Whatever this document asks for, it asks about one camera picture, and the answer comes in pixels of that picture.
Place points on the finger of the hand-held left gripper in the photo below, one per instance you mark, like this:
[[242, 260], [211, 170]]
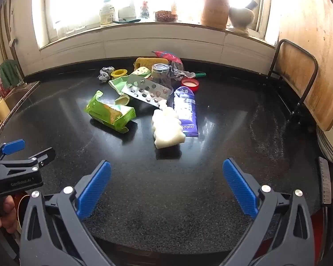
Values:
[[14, 146], [44, 155]]

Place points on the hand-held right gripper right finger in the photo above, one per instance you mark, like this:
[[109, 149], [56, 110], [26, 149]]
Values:
[[240, 188]]

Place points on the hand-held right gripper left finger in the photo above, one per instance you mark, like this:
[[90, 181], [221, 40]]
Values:
[[94, 191]]

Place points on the blue squeeze tube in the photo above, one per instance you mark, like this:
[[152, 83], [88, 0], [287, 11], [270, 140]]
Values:
[[186, 110]]

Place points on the silver pill blister pack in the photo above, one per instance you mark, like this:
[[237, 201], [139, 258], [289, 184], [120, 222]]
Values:
[[148, 92]]

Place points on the person's left hand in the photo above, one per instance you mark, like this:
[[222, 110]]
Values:
[[8, 216]]

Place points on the yellow mug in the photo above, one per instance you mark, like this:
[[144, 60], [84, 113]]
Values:
[[0, 110]]

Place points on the green cloth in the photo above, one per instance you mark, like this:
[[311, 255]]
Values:
[[9, 73]]

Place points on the green paper carton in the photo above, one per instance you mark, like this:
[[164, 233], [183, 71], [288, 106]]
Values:
[[108, 113]]

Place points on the grey ruler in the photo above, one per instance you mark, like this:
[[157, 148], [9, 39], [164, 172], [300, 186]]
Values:
[[325, 180]]

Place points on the white foam piece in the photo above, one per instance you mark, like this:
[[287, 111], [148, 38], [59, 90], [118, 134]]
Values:
[[168, 127]]

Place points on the small pale green roll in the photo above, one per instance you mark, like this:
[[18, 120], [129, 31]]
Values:
[[122, 99]]

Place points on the stack of white plates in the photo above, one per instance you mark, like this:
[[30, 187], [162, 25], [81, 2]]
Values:
[[331, 146]]

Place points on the crumpled grey paper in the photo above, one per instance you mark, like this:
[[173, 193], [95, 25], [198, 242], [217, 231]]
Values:
[[106, 74]]

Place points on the pale green torn carton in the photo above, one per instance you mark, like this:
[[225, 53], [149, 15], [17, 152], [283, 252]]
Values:
[[119, 84]]

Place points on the red plastic lid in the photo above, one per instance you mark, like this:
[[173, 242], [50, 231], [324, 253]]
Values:
[[190, 84]]

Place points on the crumpled silver foil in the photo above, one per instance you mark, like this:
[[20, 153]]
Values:
[[181, 74]]

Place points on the clear glass jar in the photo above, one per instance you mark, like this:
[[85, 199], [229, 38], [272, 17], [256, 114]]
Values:
[[161, 73]]

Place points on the dark metal rack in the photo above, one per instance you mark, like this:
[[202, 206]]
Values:
[[312, 69]]

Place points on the yellow sponge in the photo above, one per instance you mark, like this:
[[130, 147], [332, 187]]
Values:
[[149, 61]]

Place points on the red snack wrapper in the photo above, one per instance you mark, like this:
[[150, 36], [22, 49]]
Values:
[[169, 56]]

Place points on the white plastic bottle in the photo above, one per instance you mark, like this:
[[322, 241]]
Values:
[[107, 12]]

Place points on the teal dish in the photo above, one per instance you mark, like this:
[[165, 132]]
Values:
[[126, 20]]

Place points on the large wooden cutting board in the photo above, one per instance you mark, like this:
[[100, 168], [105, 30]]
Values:
[[319, 47]]

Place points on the white container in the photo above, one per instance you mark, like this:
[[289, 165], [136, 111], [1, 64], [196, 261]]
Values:
[[126, 11]]

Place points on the white ceramic mortar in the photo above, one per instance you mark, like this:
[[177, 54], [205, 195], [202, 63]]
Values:
[[241, 16]]

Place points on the small figurine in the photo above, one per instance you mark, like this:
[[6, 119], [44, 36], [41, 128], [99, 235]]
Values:
[[145, 9]]

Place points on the wooden utensil holder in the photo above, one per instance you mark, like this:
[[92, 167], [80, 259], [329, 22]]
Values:
[[215, 9]]

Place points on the brown filled tray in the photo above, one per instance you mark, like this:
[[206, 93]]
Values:
[[166, 16]]

